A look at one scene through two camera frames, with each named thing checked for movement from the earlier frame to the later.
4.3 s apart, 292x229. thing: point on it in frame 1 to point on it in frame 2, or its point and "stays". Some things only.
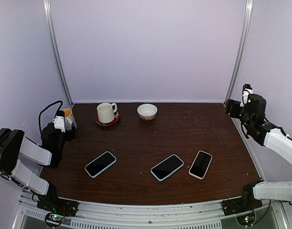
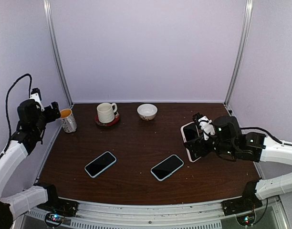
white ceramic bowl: (147, 111) stays
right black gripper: (228, 104) to (196, 144)
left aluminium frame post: (48, 13) stays
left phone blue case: (103, 162) stays
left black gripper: (71, 134) to (52, 117)
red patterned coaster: (117, 117) stays
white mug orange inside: (68, 119) stays
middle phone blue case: (167, 167) stays
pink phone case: (200, 164) to (184, 140)
